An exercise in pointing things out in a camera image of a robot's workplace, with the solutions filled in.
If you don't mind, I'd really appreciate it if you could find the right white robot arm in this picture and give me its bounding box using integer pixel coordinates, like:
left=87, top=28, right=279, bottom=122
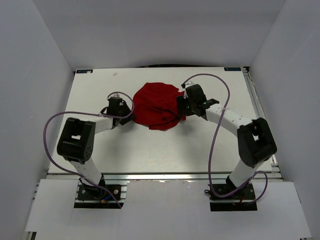
left=176, top=84, right=277, bottom=200

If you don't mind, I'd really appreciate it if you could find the left blue table label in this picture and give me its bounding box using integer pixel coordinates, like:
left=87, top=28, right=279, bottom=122
left=75, top=69, right=93, bottom=74

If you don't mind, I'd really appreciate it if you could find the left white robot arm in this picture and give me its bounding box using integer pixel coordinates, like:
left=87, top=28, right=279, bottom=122
left=57, top=96, right=134, bottom=200

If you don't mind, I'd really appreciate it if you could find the aluminium rail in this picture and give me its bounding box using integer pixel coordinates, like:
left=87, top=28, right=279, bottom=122
left=242, top=66, right=283, bottom=179
left=46, top=172, right=283, bottom=181

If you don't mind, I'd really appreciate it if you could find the red t-shirt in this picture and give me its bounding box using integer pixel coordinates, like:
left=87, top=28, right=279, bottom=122
left=133, top=82, right=184, bottom=131

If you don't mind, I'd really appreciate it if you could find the right blue table label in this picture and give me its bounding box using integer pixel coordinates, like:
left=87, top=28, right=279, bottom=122
left=224, top=67, right=242, bottom=72

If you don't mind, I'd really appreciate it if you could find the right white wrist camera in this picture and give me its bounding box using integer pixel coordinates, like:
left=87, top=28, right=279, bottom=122
left=181, top=81, right=194, bottom=89

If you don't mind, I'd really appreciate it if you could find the blue table label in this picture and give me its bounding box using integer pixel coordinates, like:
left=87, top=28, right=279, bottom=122
left=224, top=67, right=242, bottom=72
left=75, top=69, right=93, bottom=74

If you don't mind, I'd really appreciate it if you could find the aluminium front rail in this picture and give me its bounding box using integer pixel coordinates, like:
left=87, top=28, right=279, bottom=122
left=46, top=172, right=283, bottom=181

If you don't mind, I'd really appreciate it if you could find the aluminium right side rail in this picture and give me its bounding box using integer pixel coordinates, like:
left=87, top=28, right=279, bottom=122
left=242, top=66, right=283, bottom=179

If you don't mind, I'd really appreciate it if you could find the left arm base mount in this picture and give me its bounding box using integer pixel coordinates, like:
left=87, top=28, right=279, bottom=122
left=73, top=183, right=127, bottom=209

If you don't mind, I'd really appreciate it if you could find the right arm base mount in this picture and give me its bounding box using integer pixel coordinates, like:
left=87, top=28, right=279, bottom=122
left=204, top=183, right=258, bottom=212

